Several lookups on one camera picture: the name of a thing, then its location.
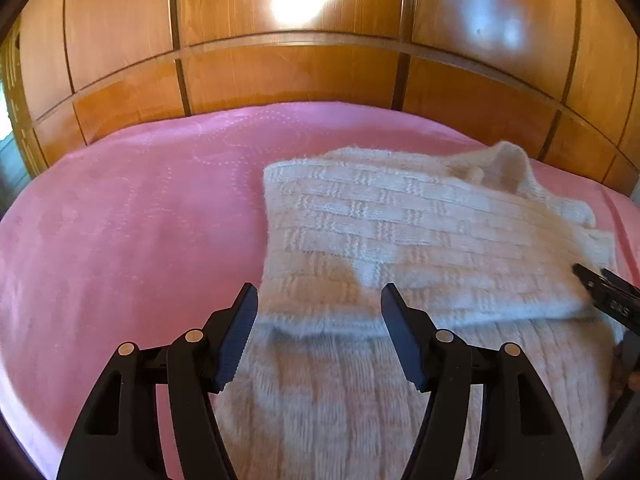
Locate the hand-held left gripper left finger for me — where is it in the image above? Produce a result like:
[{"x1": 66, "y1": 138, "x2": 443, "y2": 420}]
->
[{"x1": 56, "y1": 282, "x2": 259, "y2": 480}]

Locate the wooden wardrobe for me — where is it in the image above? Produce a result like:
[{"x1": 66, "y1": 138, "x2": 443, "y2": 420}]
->
[{"x1": 0, "y1": 0, "x2": 640, "y2": 196}]

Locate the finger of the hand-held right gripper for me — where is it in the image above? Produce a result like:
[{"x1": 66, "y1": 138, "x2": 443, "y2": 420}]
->
[
  {"x1": 602, "y1": 268, "x2": 640, "y2": 302},
  {"x1": 572, "y1": 263, "x2": 640, "y2": 333}
]

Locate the pink blanket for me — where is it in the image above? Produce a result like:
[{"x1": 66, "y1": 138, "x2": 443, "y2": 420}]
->
[{"x1": 0, "y1": 101, "x2": 640, "y2": 480}]

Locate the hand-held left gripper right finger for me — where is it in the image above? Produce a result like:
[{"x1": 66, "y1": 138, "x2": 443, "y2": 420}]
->
[{"x1": 380, "y1": 282, "x2": 585, "y2": 480}]

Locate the white knitted sweater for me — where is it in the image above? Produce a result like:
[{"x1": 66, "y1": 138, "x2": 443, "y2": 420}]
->
[{"x1": 215, "y1": 141, "x2": 628, "y2": 480}]

